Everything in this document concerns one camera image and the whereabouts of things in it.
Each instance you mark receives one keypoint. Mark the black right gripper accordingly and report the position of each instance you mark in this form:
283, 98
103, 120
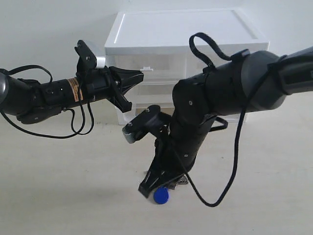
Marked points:
178, 147

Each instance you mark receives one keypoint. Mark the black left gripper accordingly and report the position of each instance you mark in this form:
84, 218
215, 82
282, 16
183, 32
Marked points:
101, 84

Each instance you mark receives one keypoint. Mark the key bunch with blue fob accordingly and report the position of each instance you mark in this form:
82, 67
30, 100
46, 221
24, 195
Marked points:
162, 195

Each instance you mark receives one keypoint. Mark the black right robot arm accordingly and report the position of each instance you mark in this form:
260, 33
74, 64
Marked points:
250, 82

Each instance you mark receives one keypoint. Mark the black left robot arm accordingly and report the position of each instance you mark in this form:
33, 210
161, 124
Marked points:
32, 102

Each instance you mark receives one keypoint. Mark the white plastic drawer cabinet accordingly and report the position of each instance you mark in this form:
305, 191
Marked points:
168, 32

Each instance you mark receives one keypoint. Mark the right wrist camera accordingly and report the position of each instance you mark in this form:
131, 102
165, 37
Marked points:
148, 121

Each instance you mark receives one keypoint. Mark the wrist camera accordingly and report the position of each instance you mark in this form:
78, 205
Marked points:
148, 121
92, 55

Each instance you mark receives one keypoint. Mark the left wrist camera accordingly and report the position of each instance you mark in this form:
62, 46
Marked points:
92, 55

